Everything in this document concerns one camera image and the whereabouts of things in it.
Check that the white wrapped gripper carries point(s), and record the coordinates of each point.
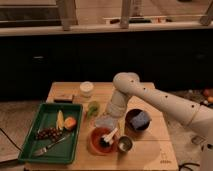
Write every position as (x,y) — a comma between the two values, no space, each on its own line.
(117,106)

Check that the white dish brush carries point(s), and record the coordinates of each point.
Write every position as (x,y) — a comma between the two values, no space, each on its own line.
(107,139)

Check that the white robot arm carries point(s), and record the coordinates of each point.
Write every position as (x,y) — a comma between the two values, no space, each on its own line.
(198,118)

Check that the dark bowl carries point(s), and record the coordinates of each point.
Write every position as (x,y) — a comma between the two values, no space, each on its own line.
(130,114)

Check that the red bowl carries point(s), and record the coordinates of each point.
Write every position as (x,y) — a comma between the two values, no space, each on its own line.
(93,142)

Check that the blue sponge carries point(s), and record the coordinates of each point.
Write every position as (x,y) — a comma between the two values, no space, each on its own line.
(140,121)

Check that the white lidded jar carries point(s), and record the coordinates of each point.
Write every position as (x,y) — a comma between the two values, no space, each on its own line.
(86,89)

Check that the small metal cup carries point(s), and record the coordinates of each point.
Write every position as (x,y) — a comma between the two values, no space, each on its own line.
(125,144)

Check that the orange peach fruit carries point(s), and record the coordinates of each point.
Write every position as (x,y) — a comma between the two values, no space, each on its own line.
(70,123)

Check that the dark rectangular block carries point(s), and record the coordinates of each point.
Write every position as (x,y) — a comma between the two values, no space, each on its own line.
(63,99)

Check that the green plastic tray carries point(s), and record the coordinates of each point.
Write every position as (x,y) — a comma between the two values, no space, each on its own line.
(45,143)

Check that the dark grape bunch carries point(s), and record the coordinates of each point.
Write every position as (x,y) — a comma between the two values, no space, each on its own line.
(48,133)

